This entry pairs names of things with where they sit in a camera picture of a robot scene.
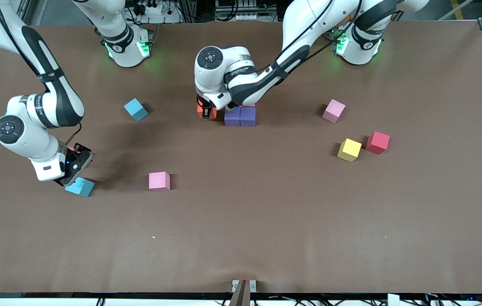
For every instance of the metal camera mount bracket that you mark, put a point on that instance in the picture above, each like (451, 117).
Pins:
(244, 289)

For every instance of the white electronics box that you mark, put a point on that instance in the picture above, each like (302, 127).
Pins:
(245, 17)

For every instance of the red foam cube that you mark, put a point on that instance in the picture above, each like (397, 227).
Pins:
(378, 142)
(72, 149)

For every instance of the light blue foam cube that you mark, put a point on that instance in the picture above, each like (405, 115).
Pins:
(83, 188)

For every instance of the teal foam cube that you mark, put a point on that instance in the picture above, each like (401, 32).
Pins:
(136, 109)

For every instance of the pink foam cube with dots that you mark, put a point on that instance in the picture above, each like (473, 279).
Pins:
(159, 180)

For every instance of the purple foam cube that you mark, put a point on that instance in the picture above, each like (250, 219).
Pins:
(248, 117)
(232, 117)

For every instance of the brown table cover sheet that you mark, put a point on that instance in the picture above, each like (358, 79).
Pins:
(241, 212)

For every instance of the yellow foam cube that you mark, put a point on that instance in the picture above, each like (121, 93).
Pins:
(349, 149)

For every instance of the orange foam cube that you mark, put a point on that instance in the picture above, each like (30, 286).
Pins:
(216, 114)

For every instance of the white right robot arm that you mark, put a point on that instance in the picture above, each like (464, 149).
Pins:
(58, 102)

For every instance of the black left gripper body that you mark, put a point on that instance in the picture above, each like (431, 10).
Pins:
(201, 103)

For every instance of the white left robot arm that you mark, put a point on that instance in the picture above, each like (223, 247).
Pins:
(266, 80)

